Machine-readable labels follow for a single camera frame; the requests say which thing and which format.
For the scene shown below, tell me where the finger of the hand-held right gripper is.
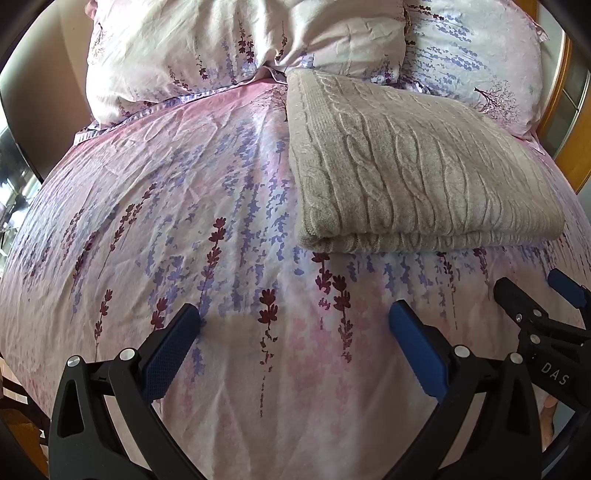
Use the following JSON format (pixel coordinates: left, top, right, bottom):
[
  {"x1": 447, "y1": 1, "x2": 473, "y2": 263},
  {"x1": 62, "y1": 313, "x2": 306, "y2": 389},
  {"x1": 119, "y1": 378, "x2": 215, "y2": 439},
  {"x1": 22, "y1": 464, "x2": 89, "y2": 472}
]
[
  {"x1": 549, "y1": 268, "x2": 591, "y2": 319},
  {"x1": 493, "y1": 277, "x2": 551, "y2": 334}
]

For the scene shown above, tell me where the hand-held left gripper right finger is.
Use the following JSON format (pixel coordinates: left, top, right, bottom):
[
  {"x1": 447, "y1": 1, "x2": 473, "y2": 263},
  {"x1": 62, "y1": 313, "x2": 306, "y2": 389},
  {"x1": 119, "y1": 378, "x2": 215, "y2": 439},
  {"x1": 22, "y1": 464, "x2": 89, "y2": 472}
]
[{"x1": 383, "y1": 299, "x2": 557, "y2": 480}]

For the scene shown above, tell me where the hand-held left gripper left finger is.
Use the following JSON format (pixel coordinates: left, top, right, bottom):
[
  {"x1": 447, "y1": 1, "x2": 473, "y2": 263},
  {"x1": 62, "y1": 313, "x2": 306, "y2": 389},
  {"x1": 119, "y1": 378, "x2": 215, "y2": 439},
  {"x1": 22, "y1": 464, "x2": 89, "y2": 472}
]
[{"x1": 48, "y1": 302, "x2": 218, "y2": 480}]

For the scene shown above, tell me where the beige cable knit sweater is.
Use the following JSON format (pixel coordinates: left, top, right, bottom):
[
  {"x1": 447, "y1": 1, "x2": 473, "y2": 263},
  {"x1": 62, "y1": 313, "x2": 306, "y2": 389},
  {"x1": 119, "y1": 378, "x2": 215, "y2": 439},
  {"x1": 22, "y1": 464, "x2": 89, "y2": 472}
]
[{"x1": 285, "y1": 69, "x2": 568, "y2": 254}]

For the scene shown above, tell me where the floral pink bed cover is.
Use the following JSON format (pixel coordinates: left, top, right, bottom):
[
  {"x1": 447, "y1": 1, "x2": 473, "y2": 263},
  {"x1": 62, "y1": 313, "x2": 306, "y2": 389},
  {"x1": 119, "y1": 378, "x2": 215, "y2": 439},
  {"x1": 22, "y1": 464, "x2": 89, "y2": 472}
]
[{"x1": 0, "y1": 76, "x2": 591, "y2": 480}]

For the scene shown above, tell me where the wooden bed headboard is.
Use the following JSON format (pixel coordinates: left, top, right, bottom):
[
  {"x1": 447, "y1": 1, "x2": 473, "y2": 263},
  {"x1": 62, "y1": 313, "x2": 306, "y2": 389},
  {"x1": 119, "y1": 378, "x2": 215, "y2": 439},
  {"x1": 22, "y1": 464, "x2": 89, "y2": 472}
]
[{"x1": 537, "y1": 0, "x2": 576, "y2": 160}]

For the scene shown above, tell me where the glass window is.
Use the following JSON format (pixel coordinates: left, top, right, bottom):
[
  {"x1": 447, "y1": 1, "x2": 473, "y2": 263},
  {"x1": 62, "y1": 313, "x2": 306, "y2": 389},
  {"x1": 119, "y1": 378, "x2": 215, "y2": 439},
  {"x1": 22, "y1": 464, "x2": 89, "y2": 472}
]
[{"x1": 0, "y1": 124, "x2": 44, "y2": 243}]

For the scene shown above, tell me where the floral white pillow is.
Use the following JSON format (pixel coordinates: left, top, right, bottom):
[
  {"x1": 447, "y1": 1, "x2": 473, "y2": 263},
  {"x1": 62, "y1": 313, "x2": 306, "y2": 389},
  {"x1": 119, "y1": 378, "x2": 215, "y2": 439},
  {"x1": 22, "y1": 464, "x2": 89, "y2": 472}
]
[
  {"x1": 399, "y1": 0, "x2": 546, "y2": 140},
  {"x1": 85, "y1": 0, "x2": 408, "y2": 128}
]

